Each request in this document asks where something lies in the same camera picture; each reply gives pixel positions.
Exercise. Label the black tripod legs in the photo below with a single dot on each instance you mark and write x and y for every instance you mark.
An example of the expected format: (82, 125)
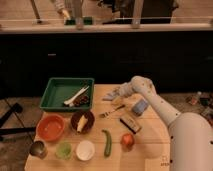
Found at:
(11, 124)

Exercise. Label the white paper cup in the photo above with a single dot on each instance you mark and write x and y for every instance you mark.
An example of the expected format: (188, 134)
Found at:
(85, 150)

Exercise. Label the green plastic cup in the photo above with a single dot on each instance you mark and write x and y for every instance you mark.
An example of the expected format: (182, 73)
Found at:
(63, 150)

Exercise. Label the green plastic tray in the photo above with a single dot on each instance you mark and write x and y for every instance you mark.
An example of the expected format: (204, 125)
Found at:
(59, 90)

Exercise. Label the blue sponge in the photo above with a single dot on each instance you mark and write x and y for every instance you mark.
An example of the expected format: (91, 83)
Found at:
(140, 107)

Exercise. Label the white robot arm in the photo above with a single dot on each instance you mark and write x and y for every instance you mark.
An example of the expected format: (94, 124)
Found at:
(191, 136)

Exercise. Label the red tomato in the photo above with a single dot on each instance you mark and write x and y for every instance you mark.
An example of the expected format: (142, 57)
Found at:
(127, 140)

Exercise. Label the yellow banana piece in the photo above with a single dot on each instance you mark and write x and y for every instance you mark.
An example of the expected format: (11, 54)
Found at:
(82, 122)

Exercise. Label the metal cup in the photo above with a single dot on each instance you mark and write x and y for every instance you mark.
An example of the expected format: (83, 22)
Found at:
(38, 149)

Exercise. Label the orange bowl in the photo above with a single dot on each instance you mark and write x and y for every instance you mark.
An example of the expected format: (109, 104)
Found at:
(50, 128)

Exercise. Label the green cucumber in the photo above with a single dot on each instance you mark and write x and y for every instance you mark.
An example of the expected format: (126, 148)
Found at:
(108, 145)

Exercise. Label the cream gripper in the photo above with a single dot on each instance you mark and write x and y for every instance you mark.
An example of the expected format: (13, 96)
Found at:
(125, 90)

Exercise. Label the dark red tray item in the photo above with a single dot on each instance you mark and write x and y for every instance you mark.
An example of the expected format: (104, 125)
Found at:
(81, 100)

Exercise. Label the dark brown bowl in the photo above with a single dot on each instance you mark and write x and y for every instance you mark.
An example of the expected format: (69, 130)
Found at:
(76, 117)

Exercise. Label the grey-blue towel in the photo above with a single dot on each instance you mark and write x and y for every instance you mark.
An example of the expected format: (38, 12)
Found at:
(110, 96)

